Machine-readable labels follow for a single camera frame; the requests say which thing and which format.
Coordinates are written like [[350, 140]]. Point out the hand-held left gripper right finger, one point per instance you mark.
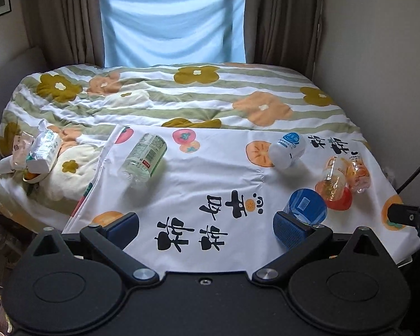
[[288, 232]]

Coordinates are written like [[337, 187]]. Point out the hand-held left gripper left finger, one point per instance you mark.
[[126, 227]]

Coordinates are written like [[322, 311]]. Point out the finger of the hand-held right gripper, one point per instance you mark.
[[404, 214]]

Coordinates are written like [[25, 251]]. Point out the clear bottle with orange print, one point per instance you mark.
[[358, 175]]

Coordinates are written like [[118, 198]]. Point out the clear bottle red base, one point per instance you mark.
[[332, 185]]

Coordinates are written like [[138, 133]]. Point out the clear bottle with green label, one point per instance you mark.
[[145, 157]]

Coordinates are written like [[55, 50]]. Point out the white bottle with blue label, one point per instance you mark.
[[287, 152]]

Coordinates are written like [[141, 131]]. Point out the white printed cloth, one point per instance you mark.
[[210, 171]]

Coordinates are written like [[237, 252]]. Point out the white tissue pack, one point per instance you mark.
[[43, 150]]

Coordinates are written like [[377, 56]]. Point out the pink tissue pack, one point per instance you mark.
[[21, 150]]

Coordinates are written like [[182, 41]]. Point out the floral striped blanket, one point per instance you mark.
[[182, 91]]

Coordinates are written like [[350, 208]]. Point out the light blue window cloth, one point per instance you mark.
[[171, 24]]

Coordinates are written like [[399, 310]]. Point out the brown curtain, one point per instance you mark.
[[283, 21], [63, 17]]

